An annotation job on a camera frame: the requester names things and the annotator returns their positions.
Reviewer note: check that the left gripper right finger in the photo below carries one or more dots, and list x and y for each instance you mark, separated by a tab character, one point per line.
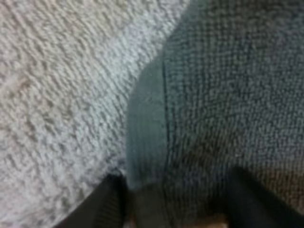
256	204

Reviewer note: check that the dark grey-green towel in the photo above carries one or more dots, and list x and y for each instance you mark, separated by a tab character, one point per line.
225	95

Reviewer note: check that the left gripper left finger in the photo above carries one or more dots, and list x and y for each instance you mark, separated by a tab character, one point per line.
103	206

